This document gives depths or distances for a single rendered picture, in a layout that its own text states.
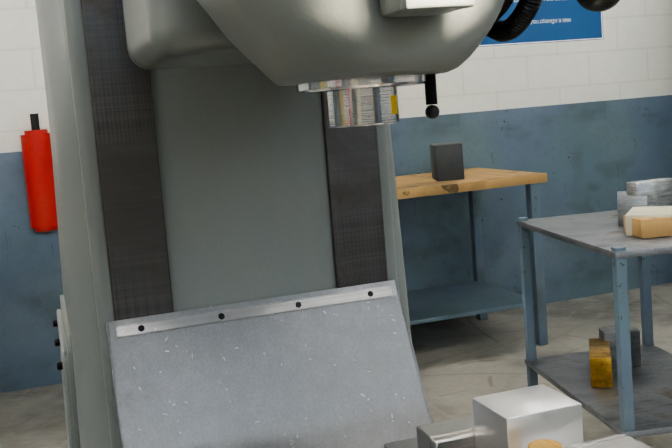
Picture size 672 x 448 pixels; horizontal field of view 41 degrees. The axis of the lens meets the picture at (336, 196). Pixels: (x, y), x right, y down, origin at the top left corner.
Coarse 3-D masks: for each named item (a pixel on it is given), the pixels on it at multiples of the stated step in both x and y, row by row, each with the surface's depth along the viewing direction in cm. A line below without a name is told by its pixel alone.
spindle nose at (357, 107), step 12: (336, 96) 58; (348, 96) 57; (360, 96) 57; (372, 96) 57; (384, 96) 57; (336, 108) 58; (348, 108) 57; (360, 108) 57; (372, 108) 57; (384, 108) 57; (336, 120) 58; (348, 120) 57; (360, 120) 57; (372, 120) 57; (384, 120) 57; (396, 120) 58
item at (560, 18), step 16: (544, 0) 536; (560, 0) 540; (576, 0) 543; (544, 16) 537; (560, 16) 541; (576, 16) 544; (592, 16) 548; (528, 32) 534; (544, 32) 538; (560, 32) 541; (576, 32) 545; (592, 32) 548
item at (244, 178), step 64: (64, 0) 89; (64, 64) 93; (128, 64) 90; (64, 128) 92; (128, 128) 90; (192, 128) 93; (256, 128) 95; (320, 128) 97; (384, 128) 100; (64, 192) 93; (128, 192) 91; (192, 192) 93; (256, 192) 96; (320, 192) 98; (384, 192) 100; (64, 256) 97; (128, 256) 91; (192, 256) 94; (256, 256) 96; (320, 256) 98; (384, 256) 100; (64, 320) 107; (64, 384) 99
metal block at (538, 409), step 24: (480, 408) 65; (504, 408) 64; (528, 408) 63; (552, 408) 63; (576, 408) 63; (480, 432) 66; (504, 432) 62; (528, 432) 62; (552, 432) 63; (576, 432) 63
